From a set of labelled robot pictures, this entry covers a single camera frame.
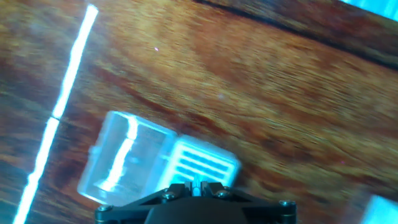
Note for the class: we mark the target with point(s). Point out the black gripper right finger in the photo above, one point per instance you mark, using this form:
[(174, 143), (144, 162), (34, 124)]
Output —
[(217, 191)]

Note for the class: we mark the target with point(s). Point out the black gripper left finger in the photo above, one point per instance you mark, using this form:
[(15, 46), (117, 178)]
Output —
[(174, 191)]

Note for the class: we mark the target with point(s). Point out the blue pipette tip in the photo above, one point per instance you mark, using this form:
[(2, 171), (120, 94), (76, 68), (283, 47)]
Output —
[(196, 188)]

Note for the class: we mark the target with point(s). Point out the white hinged pipette tip box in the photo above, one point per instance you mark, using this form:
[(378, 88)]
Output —
[(382, 211), (146, 155)]

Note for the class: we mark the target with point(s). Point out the glossy wooden board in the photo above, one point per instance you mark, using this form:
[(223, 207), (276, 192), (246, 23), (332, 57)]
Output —
[(248, 93)]

